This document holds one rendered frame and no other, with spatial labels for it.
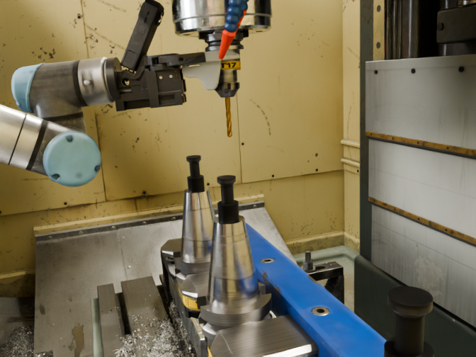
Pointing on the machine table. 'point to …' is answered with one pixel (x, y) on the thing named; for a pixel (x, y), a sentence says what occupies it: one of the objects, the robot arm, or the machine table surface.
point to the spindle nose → (217, 17)
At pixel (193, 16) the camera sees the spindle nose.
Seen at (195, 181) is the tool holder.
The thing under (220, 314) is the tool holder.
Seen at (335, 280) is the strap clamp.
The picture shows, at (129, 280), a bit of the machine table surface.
